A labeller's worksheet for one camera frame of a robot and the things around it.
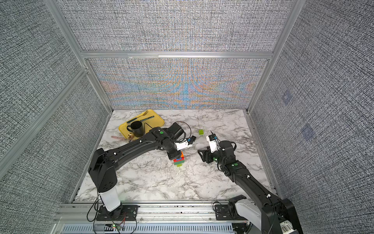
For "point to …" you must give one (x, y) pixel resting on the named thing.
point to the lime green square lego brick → (179, 165)
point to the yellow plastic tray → (150, 120)
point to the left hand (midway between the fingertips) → (180, 153)
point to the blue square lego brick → (178, 159)
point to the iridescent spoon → (131, 135)
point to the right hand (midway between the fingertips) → (203, 145)
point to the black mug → (137, 128)
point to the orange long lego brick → (182, 154)
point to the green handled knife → (146, 118)
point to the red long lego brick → (175, 160)
